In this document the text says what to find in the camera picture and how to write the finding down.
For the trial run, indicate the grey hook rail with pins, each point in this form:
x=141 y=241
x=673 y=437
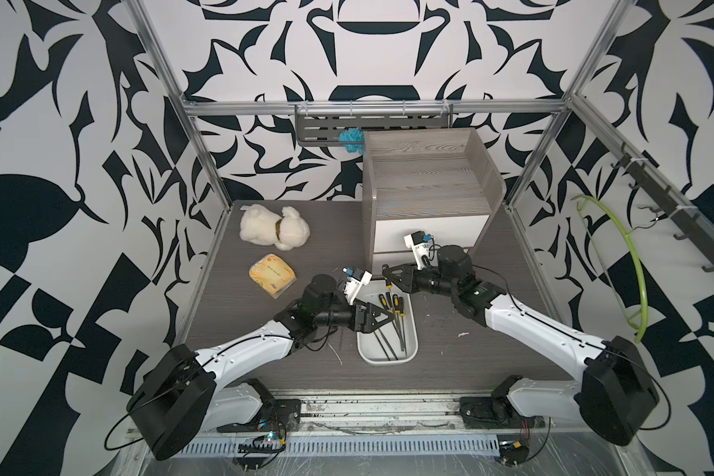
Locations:
x=693 y=224

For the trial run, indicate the white storage tray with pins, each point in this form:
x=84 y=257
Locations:
x=392 y=344

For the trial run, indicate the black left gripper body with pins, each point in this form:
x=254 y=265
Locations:
x=338 y=318

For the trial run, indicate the right controller board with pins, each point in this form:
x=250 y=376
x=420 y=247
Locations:
x=512 y=453

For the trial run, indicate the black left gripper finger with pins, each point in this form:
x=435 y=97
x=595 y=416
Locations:
x=371 y=324
x=372 y=312

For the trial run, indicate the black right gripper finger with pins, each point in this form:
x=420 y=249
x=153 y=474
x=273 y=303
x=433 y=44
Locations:
x=399 y=270
x=404 y=280

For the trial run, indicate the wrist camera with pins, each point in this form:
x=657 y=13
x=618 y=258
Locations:
x=420 y=243
x=355 y=280

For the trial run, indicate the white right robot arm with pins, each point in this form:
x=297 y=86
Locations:
x=609 y=387

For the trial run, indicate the grey wooden drawer cabinet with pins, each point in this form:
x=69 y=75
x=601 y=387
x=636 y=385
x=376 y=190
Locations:
x=439 y=181

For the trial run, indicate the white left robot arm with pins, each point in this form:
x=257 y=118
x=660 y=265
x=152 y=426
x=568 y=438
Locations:
x=189 y=391

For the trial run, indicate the teal cloth ball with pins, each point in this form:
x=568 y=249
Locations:
x=352 y=140

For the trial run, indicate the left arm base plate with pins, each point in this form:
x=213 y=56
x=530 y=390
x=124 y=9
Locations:
x=273 y=416

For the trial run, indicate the left controller board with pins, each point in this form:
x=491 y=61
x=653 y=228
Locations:
x=266 y=444

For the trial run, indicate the yellow tissue pack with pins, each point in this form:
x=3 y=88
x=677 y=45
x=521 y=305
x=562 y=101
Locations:
x=273 y=275

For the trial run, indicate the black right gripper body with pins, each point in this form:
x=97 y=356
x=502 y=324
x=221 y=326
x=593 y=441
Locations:
x=430 y=281

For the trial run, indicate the green hoop hanger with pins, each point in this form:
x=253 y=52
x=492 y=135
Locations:
x=626 y=277

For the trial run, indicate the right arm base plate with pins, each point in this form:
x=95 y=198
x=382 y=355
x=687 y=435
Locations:
x=489 y=412

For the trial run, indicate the white plush dog toy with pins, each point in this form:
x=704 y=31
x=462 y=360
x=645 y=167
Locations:
x=263 y=227

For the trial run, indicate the grey wall shelf rack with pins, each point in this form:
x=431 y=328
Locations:
x=323 y=126

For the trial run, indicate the controller board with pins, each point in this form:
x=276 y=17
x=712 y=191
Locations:
x=266 y=444
x=512 y=453

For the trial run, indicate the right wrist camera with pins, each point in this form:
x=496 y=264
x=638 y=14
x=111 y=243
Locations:
x=420 y=243

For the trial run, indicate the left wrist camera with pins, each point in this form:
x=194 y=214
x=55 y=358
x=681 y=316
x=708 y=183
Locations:
x=355 y=280

